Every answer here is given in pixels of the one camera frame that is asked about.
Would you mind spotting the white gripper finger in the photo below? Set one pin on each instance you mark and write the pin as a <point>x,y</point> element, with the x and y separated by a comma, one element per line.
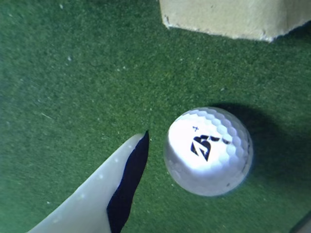
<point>305,227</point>
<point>82,208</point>

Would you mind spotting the white golf ball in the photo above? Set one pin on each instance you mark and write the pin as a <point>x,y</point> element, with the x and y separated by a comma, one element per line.
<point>206,165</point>

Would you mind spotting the long green putting mat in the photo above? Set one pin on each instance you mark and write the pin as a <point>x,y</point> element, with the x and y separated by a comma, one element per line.
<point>97,85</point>

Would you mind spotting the beige cardboard box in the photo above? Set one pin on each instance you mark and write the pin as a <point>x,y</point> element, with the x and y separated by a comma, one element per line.
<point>230,17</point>

